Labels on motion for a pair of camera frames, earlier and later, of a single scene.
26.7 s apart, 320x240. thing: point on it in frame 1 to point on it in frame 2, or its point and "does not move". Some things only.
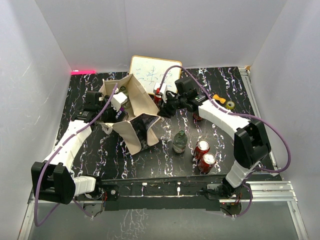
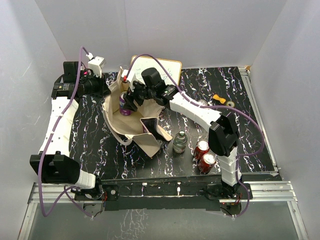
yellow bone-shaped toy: x=222 y=100 does not move
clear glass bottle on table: x=180 y=141 does not move
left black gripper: x=113 y=119 to x=103 y=89
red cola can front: x=206 y=162 does not move
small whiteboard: x=149 y=71 does not move
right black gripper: x=165 y=110 to x=131 y=95
